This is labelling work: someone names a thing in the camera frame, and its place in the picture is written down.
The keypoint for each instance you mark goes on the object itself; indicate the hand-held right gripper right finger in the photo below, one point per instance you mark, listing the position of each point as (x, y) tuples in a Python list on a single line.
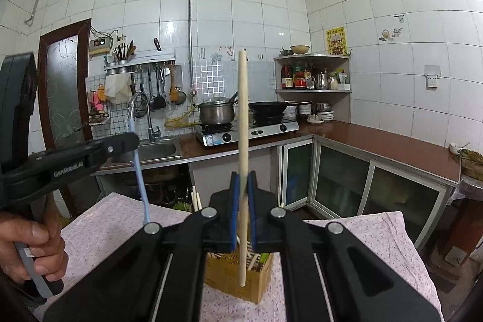
[(253, 227)]

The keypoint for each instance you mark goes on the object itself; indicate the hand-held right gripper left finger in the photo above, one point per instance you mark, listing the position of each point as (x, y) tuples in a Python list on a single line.
[(234, 216)]

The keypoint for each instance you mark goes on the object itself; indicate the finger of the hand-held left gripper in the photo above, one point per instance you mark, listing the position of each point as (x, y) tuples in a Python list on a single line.
[(113, 148)]

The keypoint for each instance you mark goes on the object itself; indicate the golden perforated utensil holder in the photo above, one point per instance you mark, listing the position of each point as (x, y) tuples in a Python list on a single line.
[(226, 276)]

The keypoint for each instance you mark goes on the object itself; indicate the person's left hand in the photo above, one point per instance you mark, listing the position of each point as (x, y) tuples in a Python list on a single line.
[(34, 242)]

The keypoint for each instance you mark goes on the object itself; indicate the steel sink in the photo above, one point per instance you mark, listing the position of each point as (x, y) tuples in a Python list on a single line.
[(158, 150)]

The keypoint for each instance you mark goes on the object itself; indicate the wooden glass panel door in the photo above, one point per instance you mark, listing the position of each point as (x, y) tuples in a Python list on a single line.
[(64, 99)]

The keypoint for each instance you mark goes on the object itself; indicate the steel kitchen faucet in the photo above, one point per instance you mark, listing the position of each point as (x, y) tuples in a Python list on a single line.
[(151, 118)]

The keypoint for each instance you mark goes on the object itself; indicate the white hanging cloth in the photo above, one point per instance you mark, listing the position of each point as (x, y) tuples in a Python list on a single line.
[(117, 90)]

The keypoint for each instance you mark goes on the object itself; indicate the black hanging ladle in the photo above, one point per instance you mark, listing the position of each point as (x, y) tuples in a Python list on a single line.
[(158, 101)]

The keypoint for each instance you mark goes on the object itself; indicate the glass cabinet door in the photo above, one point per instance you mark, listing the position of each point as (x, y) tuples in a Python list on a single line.
[(405, 201), (298, 175), (341, 180)]

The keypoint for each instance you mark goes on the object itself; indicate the gas stove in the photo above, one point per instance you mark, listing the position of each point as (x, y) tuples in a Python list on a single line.
[(256, 131)]

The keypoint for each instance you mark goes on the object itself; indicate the steel cooking pot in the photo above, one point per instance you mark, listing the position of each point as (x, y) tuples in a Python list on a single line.
[(215, 112)]

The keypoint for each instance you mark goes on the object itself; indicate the kitchen knife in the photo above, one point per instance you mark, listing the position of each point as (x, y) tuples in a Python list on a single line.
[(157, 44)]

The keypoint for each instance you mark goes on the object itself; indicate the black wok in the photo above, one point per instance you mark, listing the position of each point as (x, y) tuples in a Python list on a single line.
[(268, 107)]

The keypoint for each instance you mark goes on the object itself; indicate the floral tablecloth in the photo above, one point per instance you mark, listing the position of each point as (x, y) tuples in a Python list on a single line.
[(377, 239)]

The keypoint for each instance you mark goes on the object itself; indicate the stack of white bowls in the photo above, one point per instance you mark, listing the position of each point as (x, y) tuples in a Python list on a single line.
[(324, 114)]

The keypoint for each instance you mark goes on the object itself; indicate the brown kitchen counter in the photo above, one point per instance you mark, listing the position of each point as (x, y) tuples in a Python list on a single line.
[(377, 144)]

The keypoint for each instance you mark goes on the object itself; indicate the red sauce bottle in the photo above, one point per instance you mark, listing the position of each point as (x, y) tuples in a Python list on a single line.
[(300, 80)]

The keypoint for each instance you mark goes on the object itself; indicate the steel kettle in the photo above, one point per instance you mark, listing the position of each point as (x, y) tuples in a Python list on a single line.
[(321, 81)]

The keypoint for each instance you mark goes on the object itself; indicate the beige bowl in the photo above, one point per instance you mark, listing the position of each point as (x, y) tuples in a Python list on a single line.
[(300, 49)]

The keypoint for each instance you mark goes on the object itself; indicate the basket of greens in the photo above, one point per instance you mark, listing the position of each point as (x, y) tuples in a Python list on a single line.
[(471, 163)]

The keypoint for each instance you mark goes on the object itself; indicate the steel utensil wall rack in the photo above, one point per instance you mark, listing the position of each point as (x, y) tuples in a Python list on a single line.
[(139, 64)]

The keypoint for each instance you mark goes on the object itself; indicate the wall control box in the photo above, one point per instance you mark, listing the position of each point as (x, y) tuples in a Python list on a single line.
[(100, 46)]

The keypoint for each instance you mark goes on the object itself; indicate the corner wall shelf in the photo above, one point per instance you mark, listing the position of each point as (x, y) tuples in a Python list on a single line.
[(313, 90)]

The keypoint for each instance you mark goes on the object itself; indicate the grey wall pipe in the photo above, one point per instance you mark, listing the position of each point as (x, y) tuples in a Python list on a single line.
[(190, 5)]

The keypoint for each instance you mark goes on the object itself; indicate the yellow wall poster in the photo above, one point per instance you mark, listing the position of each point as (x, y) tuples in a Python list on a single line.
[(336, 40)]

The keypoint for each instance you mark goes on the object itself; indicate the white wall socket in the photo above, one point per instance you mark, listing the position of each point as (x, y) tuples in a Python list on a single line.
[(433, 76)]

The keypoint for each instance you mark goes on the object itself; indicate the wall sticker decoration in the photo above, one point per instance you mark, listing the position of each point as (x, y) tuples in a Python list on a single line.
[(390, 34)]

